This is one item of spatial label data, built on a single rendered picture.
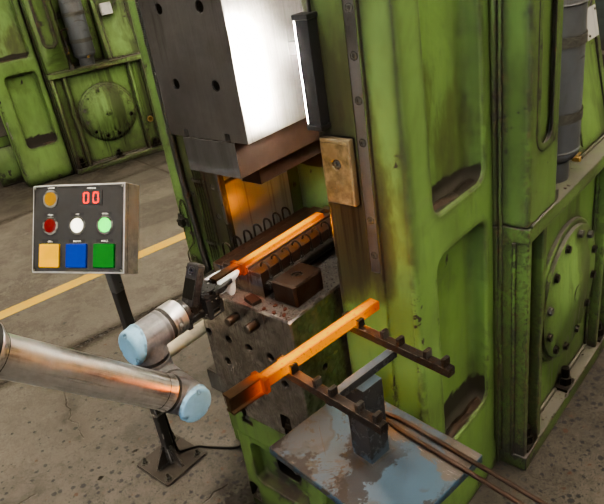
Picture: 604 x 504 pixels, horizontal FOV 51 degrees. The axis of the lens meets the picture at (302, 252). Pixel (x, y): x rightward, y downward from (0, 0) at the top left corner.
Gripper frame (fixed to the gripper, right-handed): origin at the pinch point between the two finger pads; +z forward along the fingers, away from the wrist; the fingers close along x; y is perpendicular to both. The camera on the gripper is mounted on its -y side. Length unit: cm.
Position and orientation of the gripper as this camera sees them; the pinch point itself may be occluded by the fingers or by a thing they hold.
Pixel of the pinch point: (232, 269)
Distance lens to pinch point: 176.5
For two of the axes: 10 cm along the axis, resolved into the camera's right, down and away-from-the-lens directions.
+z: 6.4, -4.6, 6.2
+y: 1.6, 8.6, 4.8
